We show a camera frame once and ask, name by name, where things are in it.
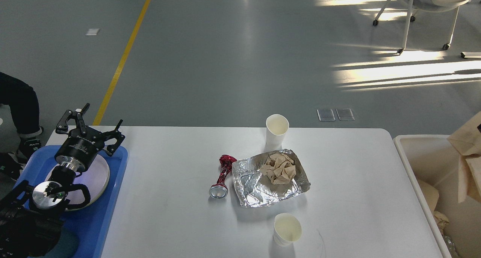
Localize teal mug yellow inside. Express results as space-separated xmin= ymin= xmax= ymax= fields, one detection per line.
xmin=42 ymin=228 xmax=79 ymax=258

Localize brown paper napkin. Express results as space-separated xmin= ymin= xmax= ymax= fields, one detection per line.
xmin=260 ymin=152 xmax=297 ymax=185

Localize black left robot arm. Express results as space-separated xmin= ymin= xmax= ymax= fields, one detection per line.
xmin=1 ymin=103 xmax=125 ymax=258

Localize blue plastic tray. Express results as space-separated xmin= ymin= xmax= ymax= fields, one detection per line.
xmin=13 ymin=145 xmax=129 ymax=258

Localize crushed red can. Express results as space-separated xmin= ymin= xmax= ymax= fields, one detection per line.
xmin=209 ymin=155 xmax=237 ymax=199

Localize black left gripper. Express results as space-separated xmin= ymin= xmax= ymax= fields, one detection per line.
xmin=55 ymin=103 xmax=125 ymax=172

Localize white office chair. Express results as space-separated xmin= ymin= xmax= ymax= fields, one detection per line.
xmin=372 ymin=0 xmax=470 ymax=55

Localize pink plate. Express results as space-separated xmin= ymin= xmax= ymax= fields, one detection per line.
xmin=66 ymin=155 xmax=110 ymax=211

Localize clear floor plate right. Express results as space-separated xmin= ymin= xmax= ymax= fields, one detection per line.
xmin=336 ymin=108 xmax=355 ymax=121

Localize white plastic bin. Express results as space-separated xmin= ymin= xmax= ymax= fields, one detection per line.
xmin=393 ymin=135 xmax=481 ymax=258

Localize person dark trousers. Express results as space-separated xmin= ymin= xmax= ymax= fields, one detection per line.
xmin=0 ymin=73 xmax=44 ymax=181

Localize clear floor plate left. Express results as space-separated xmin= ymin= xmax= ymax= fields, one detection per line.
xmin=317 ymin=108 xmax=336 ymax=121

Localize aluminium foil tray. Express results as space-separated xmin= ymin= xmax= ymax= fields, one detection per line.
xmin=232 ymin=149 xmax=311 ymax=208

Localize crumpled paper in bin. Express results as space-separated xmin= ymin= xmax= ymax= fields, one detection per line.
xmin=433 ymin=211 xmax=450 ymax=235

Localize lying white paper cup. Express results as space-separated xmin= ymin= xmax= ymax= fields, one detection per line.
xmin=273 ymin=213 xmax=303 ymax=246

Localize upright white paper cup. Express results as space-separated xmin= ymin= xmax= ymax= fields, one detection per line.
xmin=265 ymin=114 xmax=290 ymax=151

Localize clear floor plate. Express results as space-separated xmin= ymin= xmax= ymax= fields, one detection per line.
xmin=317 ymin=108 xmax=336 ymax=121
xmin=336 ymin=108 xmax=355 ymax=121

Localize brown paper bag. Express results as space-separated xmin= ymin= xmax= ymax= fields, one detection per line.
xmin=447 ymin=112 xmax=481 ymax=203
xmin=416 ymin=179 xmax=440 ymax=213

